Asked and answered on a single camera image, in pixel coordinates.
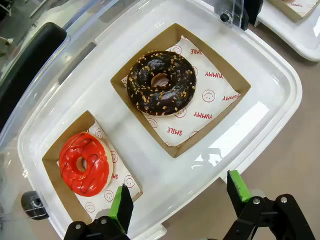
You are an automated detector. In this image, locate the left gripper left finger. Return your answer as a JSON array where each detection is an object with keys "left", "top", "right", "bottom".
[{"left": 63, "top": 184, "right": 135, "bottom": 240}]

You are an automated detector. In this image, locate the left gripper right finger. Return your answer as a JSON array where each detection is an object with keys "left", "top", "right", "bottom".
[{"left": 222, "top": 169, "right": 316, "bottom": 240}]

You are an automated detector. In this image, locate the red glazed donut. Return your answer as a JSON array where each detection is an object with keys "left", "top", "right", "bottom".
[
  {"left": 58, "top": 131, "right": 115, "bottom": 198},
  {"left": 41, "top": 109, "right": 144, "bottom": 226}
]

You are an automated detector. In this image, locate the chocolate donut with nuts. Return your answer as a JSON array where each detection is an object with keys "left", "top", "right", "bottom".
[{"left": 126, "top": 50, "right": 198, "bottom": 117}]

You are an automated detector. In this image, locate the brown cardboard donut box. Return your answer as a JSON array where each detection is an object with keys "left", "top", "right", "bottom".
[{"left": 109, "top": 22, "right": 252, "bottom": 159}]

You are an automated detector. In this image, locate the white display tray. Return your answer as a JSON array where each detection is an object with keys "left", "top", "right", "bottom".
[
  {"left": 254, "top": 0, "right": 320, "bottom": 62},
  {"left": 17, "top": 0, "right": 303, "bottom": 240}
]

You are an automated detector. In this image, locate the clear display lid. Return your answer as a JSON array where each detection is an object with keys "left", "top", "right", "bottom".
[{"left": 0, "top": 0, "right": 248, "bottom": 226}]

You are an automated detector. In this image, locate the black lid handle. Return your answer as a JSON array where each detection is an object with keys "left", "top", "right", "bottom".
[{"left": 0, "top": 22, "right": 68, "bottom": 126}]

